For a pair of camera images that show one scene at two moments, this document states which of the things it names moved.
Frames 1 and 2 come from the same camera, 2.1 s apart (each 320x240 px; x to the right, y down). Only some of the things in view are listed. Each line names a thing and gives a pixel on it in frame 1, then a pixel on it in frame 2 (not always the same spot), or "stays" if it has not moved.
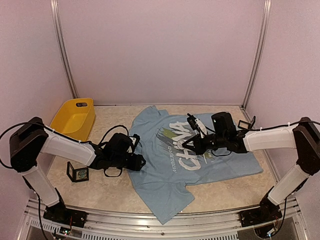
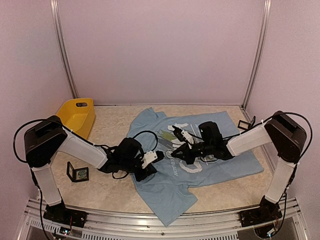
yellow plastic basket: x=75 y=118 stays
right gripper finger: x=191 y=142 -> x=180 y=150
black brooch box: x=78 y=174 stays
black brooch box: x=245 y=125 stays
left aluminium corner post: x=63 y=48 stays
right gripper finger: x=198 y=149 -> x=188 y=158
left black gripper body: x=134 y=165 -> x=147 y=172
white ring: x=179 y=144 -> x=168 y=154
